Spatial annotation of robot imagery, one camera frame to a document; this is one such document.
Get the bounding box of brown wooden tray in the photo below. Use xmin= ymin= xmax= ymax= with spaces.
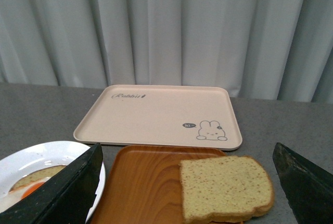
xmin=91 ymin=145 xmax=224 ymax=223

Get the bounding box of beige rabbit tray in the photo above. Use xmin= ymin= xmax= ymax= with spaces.
xmin=73 ymin=85 xmax=242 ymax=151

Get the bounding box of bread slice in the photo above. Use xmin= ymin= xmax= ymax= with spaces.
xmin=9 ymin=165 xmax=66 ymax=192
xmin=180 ymin=156 xmax=275 ymax=223

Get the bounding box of fried egg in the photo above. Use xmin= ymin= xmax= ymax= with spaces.
xmin=0 ymin=177 xmax=50 ymax=213

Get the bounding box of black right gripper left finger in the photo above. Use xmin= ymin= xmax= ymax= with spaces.
xmin=1 ymin=143 xmax=104 ymax=223

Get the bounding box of white round plate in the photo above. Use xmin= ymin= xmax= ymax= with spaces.
xmin=0 ymin=141 xmax=107 ymax=223

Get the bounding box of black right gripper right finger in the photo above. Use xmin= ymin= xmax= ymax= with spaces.
xmin=273 ymin=142 xmax=332 ymax=223

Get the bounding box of grey-white curtain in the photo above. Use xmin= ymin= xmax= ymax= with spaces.
xmin=1 ymin=0 xmax=332 ymax=103

